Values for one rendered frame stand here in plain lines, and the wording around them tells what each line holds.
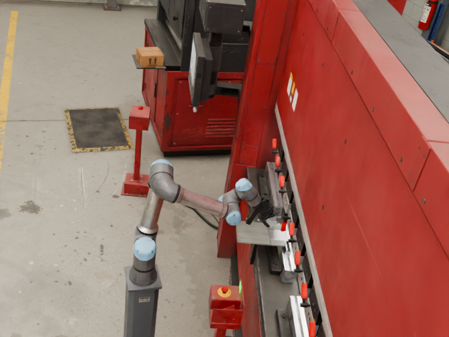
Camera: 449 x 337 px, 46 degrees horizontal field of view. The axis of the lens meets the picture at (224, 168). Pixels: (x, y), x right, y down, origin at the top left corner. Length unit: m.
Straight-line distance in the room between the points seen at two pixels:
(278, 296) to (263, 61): 1.44
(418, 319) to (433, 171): 0.36
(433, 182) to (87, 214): 3.59
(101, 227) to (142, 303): 1.57
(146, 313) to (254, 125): 1.40
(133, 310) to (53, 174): 2.32
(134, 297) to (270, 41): 1.69
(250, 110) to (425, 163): 2.26
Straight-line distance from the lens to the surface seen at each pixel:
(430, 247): 1.37
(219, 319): 2.86
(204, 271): 4.14
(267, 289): 2.86
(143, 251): 2.78
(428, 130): 1.44
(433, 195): 1.33
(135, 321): 3.10
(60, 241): 4.35
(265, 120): 3.56
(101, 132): 5.68
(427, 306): 1.38
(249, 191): 2.76
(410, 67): 1.84
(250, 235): 2.96
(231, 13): 3.43
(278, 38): 3.34
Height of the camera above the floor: 2.88
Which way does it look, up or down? 33 degrees down
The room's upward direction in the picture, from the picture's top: 9 degrees clockwise
